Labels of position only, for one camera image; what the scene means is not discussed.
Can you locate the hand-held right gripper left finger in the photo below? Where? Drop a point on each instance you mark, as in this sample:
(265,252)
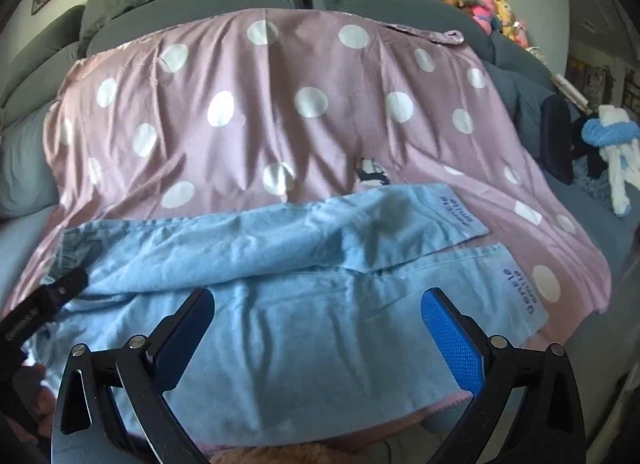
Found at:
(185,339)

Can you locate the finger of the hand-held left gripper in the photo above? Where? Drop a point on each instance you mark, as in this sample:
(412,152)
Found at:
(67,286)

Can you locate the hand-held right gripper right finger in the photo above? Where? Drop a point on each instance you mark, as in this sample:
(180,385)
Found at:
(450,339)

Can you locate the light blue pants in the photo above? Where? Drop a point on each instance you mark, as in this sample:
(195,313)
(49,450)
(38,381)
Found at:
(300,319)

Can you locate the person's left hand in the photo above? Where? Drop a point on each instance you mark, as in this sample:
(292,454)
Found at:
(37,394)

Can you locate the light grey pillow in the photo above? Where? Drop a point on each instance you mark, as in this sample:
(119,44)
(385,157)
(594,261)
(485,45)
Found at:
(25,164)

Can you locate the brown fuzzy garment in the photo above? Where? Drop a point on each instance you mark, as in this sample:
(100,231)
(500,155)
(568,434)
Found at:
(260,456)

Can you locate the grey blue bed sheet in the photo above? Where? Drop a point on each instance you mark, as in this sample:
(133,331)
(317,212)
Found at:
(590,294)

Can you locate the black chair armrest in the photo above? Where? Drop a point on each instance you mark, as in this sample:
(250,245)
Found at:
(556,139)

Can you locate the pink polka dot blanket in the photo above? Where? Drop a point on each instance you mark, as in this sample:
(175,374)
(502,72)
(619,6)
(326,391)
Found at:
(300,144)

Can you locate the cluttered shelf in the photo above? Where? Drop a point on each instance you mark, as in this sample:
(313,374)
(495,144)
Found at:
(595,74)

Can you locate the grey sofa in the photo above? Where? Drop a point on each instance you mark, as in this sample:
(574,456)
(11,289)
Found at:
(425,4)

